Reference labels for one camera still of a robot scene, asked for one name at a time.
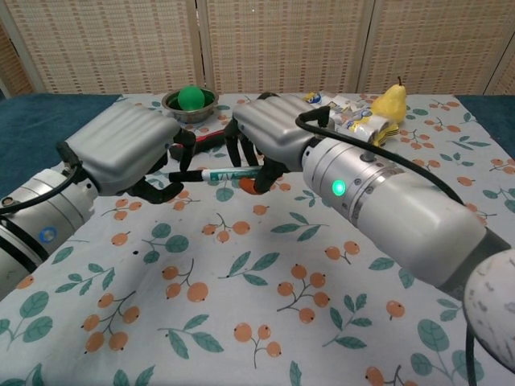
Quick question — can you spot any black marker cap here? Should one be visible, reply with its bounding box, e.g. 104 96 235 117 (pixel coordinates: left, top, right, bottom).
168 169 204 184

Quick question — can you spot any stainless steel bowl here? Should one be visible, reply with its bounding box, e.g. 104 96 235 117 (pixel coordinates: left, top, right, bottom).
161 88 220 124

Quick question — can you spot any green ball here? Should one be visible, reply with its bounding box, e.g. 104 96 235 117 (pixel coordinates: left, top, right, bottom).
178 85 207 113

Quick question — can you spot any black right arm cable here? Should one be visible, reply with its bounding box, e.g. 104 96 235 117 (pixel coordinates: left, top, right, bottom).
296 107 498 386

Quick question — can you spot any white yellow snack packet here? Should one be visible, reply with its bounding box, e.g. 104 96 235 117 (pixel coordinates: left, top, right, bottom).
304 91 400 146

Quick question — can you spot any floral print tablecloth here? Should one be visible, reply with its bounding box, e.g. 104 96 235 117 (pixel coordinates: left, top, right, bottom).
0 92 515 386

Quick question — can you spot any woven bamboo screen panel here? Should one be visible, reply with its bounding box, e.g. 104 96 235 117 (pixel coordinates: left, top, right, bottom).
361 0 515 97
491 55 515 97
0 0 205 97
0 23 35 100
196 0 374 97

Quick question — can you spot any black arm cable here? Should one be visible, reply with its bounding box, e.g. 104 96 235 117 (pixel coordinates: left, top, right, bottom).
0 140 84 216
296 107 498 386

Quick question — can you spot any yellow pear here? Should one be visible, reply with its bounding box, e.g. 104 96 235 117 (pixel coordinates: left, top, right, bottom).
370 76 408 125

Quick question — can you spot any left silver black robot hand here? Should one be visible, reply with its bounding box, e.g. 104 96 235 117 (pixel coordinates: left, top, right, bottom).
64 99 198 205

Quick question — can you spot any white teal marker pen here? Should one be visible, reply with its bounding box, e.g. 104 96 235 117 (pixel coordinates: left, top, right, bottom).
200 166 265 183

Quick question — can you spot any dark blue table cover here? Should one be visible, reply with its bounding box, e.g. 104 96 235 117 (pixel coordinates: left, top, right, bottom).
0 92 515 212

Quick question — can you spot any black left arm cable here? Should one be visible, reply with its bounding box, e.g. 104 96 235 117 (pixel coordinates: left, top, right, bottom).
0 140 84 216

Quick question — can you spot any red black claw hammer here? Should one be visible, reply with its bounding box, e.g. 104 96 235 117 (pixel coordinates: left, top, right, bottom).
168 120 242 160

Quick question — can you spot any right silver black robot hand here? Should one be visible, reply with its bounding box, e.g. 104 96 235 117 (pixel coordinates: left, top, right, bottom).
224 92 323 195

